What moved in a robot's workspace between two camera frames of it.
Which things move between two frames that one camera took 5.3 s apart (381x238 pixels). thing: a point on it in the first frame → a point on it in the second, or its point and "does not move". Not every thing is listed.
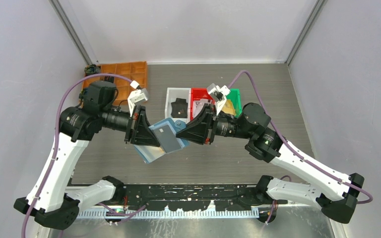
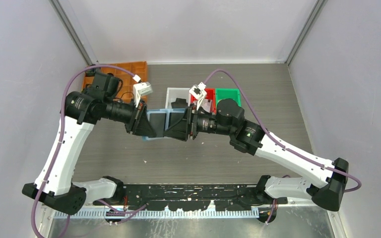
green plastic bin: x=234 y=95 does not move
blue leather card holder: x=165 y=131 → x=161 y=120
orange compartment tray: x=136 y=71 does not move
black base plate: x=229 y=198 does not move
